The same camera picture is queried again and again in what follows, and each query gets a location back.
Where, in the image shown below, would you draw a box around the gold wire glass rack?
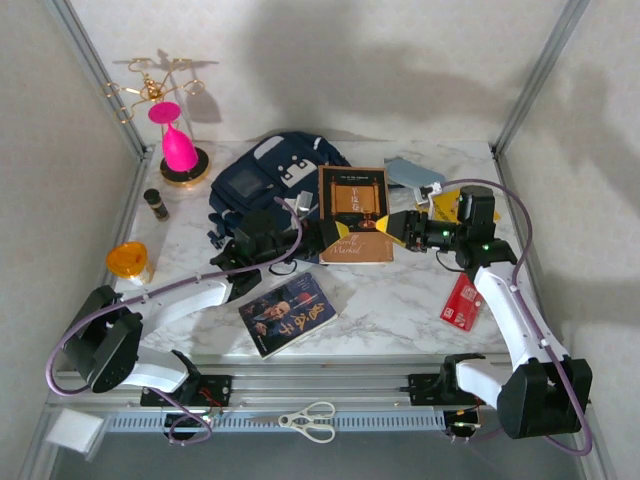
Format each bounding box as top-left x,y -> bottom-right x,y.
101,57 -> 212,189

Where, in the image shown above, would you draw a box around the white handled scissors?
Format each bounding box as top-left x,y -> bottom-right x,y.
248,400 -> 337,444

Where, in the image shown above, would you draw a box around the right aluminium frame post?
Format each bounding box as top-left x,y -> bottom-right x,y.
489,0 -> 591,159

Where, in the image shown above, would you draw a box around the orange funnel cup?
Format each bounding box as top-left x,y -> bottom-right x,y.
105,241 -> 156,286

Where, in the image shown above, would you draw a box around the grey slotted cable duct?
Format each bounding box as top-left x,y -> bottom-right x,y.
107,410 -> 446,434

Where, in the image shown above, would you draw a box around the aluminium cross rail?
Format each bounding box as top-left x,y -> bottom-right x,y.
47,367 -> 594,414

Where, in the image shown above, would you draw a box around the aluminium frame post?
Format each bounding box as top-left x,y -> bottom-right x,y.
42,0 -> 156,161
489,0 -> 591,159

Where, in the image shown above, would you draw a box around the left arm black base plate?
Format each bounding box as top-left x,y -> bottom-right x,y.
139,374 -> 234,407

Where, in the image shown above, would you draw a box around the left aluminium frame post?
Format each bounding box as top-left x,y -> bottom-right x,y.
42,0 -> 156,161

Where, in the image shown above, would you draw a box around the yellow cartoon cover book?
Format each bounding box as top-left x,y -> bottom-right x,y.
413,189 -> 502,224

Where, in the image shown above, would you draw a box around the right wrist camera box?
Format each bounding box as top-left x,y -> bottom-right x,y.
412,182 -> 445,210

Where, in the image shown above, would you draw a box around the dark blue portrait cover book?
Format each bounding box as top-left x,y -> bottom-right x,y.
238,271 -> 338,360

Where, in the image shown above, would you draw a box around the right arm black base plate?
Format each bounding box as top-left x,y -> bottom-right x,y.
407,372 -> 500,406

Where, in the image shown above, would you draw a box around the aluminium side rail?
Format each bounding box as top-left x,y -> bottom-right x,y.
74,144 -> 156,371
492,144 -> 576,371

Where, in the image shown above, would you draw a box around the small dark brown bottle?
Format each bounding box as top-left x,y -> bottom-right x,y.
143,188 -> 170,222

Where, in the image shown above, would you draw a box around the small controller circuit board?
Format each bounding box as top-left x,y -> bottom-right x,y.
442,407 -> 484,444
164,407 -> 224,446

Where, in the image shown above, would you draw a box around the brown scroll cover book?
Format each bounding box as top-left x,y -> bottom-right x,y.
317,165 -> 395,265

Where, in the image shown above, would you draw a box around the pink goblet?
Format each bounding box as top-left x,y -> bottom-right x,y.
147,101 -> 200,172

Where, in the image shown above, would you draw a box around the blue-grey pencil case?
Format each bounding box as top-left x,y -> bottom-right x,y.
383,156 -> 447,190

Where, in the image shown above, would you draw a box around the white pad in plastic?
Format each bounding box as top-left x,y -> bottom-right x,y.
44,407 -> 106,461

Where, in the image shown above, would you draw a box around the navy blue backpack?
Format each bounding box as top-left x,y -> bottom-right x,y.
207,130 -> 354,261

